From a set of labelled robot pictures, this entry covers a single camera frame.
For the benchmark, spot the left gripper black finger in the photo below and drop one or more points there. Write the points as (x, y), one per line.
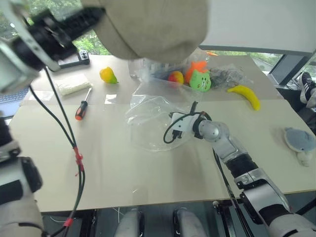
(84, 22)

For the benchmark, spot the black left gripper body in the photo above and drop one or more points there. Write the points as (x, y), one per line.
(54, 37)

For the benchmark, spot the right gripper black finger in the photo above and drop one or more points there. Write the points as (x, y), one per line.
(194, 107)

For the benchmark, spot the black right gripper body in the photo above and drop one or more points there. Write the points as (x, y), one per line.
(177, 134)

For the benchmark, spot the clear plastic bag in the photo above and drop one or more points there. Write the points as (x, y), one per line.
(148, 118)

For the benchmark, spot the beige robot head cover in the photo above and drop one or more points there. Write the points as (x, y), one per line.
(153, 27)

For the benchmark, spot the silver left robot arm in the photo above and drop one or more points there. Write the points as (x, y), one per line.
(17, 217)

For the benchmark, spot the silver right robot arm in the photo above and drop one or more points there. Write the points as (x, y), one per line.
(214, 130)

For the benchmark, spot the green cat face toy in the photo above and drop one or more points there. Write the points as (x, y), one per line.
(200, 81)

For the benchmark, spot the black handheld controller with screen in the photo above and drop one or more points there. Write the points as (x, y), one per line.
(74, 60)

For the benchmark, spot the red yellow toy apple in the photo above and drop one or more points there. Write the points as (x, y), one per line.
(176, 77)

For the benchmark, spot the orange toy figure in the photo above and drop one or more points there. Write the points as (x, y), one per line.
(196, 66)

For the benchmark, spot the white folded towel pack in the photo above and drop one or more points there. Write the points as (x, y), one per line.
(72, 85)

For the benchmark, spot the yellow toy banana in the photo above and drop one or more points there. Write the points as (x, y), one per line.
(248, 95)

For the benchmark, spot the small orange object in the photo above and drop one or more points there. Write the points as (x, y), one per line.
(212, 53)

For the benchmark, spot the yellow green toy mango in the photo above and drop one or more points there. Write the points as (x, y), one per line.
(107, 75)

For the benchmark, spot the open laptop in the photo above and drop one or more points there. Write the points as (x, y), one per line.
(12, 98)

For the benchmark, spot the grey blue plush whale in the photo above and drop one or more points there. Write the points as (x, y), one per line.
(297, 140)

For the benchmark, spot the black white striped sneaker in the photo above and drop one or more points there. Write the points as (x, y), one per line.
(307, 86)

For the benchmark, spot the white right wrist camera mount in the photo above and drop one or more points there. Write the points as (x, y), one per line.
(182, 122)

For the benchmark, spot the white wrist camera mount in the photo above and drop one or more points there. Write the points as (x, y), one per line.
(12, 71)
(182, 122)

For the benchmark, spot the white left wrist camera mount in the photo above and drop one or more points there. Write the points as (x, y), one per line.
(12, 71)

